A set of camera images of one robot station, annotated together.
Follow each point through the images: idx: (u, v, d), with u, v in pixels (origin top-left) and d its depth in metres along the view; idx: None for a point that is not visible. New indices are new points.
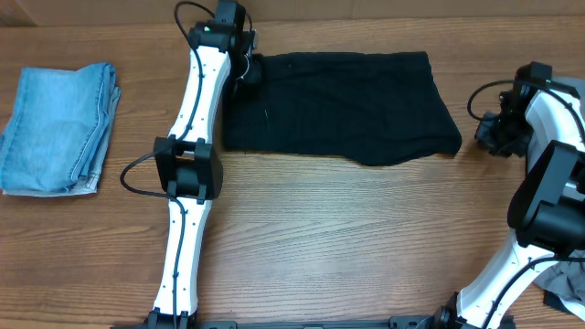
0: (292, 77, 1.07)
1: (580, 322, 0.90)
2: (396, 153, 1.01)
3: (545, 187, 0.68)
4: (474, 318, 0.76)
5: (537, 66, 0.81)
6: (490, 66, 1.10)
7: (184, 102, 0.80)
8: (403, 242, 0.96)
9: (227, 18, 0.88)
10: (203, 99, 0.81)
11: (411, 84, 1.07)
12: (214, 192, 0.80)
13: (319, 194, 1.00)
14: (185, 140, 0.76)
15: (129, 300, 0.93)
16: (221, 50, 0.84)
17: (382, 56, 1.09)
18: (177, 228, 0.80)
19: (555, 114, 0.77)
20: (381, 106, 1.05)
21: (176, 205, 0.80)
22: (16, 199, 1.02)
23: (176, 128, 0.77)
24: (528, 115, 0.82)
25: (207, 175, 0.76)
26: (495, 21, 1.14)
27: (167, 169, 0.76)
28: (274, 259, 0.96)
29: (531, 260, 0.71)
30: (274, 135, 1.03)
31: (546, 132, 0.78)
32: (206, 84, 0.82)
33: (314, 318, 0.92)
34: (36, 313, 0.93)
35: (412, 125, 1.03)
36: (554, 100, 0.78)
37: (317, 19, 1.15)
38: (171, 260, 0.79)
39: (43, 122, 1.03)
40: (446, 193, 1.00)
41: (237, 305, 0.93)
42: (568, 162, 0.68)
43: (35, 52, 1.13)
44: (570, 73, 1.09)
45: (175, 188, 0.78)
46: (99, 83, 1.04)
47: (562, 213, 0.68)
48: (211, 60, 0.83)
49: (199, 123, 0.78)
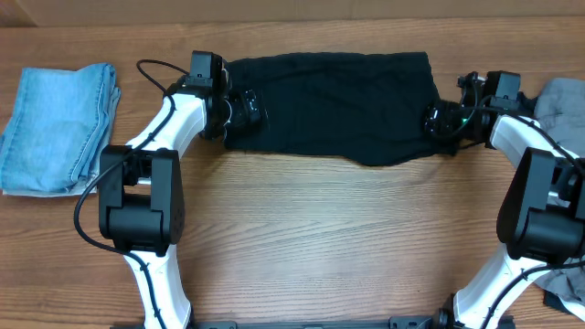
0: (293, 75, 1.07)
1: (579, 322, 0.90)
2: (396, 153, 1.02)
3: (529, 196, 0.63)
4: (471, 322, 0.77)
5: (502, 81, 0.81)
6: (489, 67, 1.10)
7: (148, 126, 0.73)
8: (403, 242, 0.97)
9: (202, 73, 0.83)
10: (170, 125, 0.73)
11: (410, 83, 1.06)
12: (170, 235, 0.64)
13: (319, 194, 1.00)
14: (143, 150, 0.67)
15: (130, 300, 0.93)
16: (199, 96, 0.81)
17: (381, 56, 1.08)
18: (143, 280, 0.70)
19: (517, 132, 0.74)
20: (381, 106, 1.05)
21: (132, 260, 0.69)
22: (17, 198, 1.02)
23: (136, 139, 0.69)
24: (494, 140, 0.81)
25: (161, 188, 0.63)
26: (495, 21, 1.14)
27: (111, 194, 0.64)
28: (274, 260, 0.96)
29: (524, 271, 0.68)
30: (274, 135, 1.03)
31: (517, 150, 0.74)
32: (175, 117, 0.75)
33: (314, 318, 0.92)
34: (36, 313, 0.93)
35: (412, 126, 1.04)
36: (515, 120, 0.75)
37: (317, 20, 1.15)
38: (148, 302, 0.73)
39: (43, 122, 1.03)
40: (446, 193, 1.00)
41: (236, 305, 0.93)
42: (547, 167, 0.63)
43: (36, 53, 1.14)
44: (569, 73, 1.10)
45: (119, 219, 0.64)
46: (99, 83, 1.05)
47: (552, 222, 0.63)
48: (183, 103, 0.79)
49: (163, 139, 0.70)
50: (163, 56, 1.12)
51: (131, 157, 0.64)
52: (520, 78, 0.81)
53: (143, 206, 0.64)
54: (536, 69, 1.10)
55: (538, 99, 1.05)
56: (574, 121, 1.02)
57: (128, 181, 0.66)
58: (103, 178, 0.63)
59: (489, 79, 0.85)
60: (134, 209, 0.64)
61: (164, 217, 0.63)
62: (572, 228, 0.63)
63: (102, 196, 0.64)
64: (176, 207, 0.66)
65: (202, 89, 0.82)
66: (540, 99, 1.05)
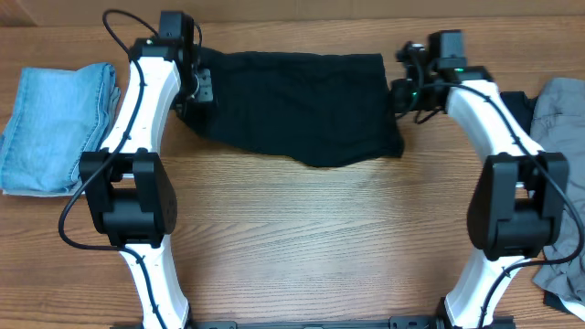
0: (247, 70, 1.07)
1: (580, 322, 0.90)
2: (342, 153, 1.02)
3: (497, 206, 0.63)
4: (467, 322, 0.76)
5: (445, 40, 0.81)
6: (490, 67, 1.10)
7: (120, 115, 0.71)
8: (403, 242, 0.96)
9: (172, 32, 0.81)
10: (143, 110, 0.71)
11: (360, 84, 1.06)
12: (164, 224, 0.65)
13: (320, 194, 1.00)
14: (119, 153, 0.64)
15: (130, 300, 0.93)
16: (167, 58, 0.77)
17: (336, 57, 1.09)
18: (140, 273, 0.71)
19: (474, 111, 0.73)
20: (330, 106, 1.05)
21: (127, 253, 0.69)
22: (17, 198, 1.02)
23: (110, 139, 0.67)
24: (452, 112, 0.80)
25: (149, 190, 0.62)
26: (494, 21, 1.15)
27: (101, 197, 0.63)
28: (274, 260, 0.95)
29: (505, 270, 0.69)
30: (226, 130, 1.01)
31: (474, 131, 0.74)
32: (147, 92, 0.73)
33: (313, 318, 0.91)
34: (36, 313, 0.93)
35: (358, 126, 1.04)
36: (471, 95, 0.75)
37: (317, 20, 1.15)
38: (145, 295, 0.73)
39: (43, 122, 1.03)
40: (446, 193, 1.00)
41: (236, 305, 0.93)
42: (512, 175, 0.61)
43: (36, 52, 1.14)
44: (570, 72, 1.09)
45: (117, 227, 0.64)
46: (99, 83, 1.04)
47: (518, 224, 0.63)
48: (152, 71, 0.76)
49: (139, 133, 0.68)
50: None
51: (111, 162, 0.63)
52: (462, 34, 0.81)
53: (133, 206, 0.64)
54: (536, 68, 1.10)
55: (538, 100, 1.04)
56: (575, 121, 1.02)
57: (114, 180, 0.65)
58: (90, 190, 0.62)
59: (431, 43, 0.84)
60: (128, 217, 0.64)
61: (159, 213, 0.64)
62: (538, 221, 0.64)
63: (92, 203, 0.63)
64: (167, 200, 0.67)
65: (172, 44, 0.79)
66: (540, 99, 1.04)
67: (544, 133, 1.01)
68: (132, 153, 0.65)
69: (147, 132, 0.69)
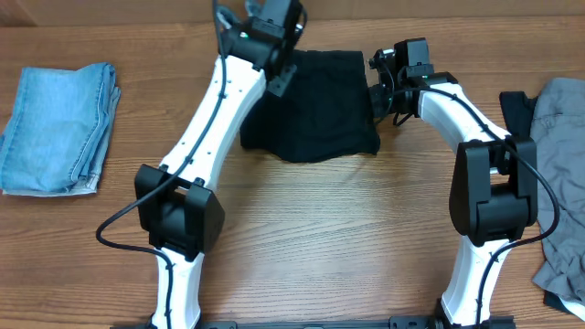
0: None
1: (580, 322, 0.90)
2: (317, 150, 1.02)
3: (473, 190, 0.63)
4: (465, 319, 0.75)
5: (411, 48, 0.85)
6: (490, 67, 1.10)
7: (189, 129, 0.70)
8: (403, 242, 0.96)
9: (274, 18, 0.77)
10: (215, 127, 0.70)
11: (339, 81, 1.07)
12: (206, 246, 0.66)
13: (319, 194, 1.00)
14: (178, 176, 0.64)
15: (129, 301, 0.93)
16: (256, 67, 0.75)
17: (318, 53, 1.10)
18: (166, 277, 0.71)
19: (443, 110, 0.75)
20: (310, 101, 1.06)
21: (161, 258, 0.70)
22: (17, 198, 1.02)
23: (173, 157, 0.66)
24: (423, 114, 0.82)
25: (197, 220, 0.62)
26: (495, 21, 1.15)
27: (150, 209, 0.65)
28: (274, 260, 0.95)
29: (493, 255, 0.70)
30: None
31: (446, 128, 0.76)
32: (224, 105, 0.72)
33: (313, 318, 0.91)
34: (36, 313, 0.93)
35: (335, 122, 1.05)
36: (437, 94, 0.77)
37: (318, 19, 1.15)
38: (163, 300, 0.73)
39: (43, 122, 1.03)
40: (446, 193, 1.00)
41: (236, 305, 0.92)
42: (483, 157, 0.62)
43: (36, 52, 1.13)
44: (570, 72, 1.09)
45: (159, 232, 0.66)
46: (99, 83, 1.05)
47: (499, 206, 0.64)
48: (236, 79, 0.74)
49: (202, 158, 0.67)
50: (164, 54, 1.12)
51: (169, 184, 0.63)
52: (425, 41, 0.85)
53: (178, 222, 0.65)
54: (537, 69, 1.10)
55: (539, 99, 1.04)
56: (574, 121, 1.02)
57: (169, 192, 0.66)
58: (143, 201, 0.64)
59: (400, 51, 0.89)
60: (170, 228, 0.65)
61: (201, 238, 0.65)
62: (516, 202, 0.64)
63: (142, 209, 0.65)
64: (215, 223, 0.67)
65: (268, 40, 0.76)
66: (540, 99, 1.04)
67: (544, 133, 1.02)
68: (188, 181, 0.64)
69: (211, 157, 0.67)
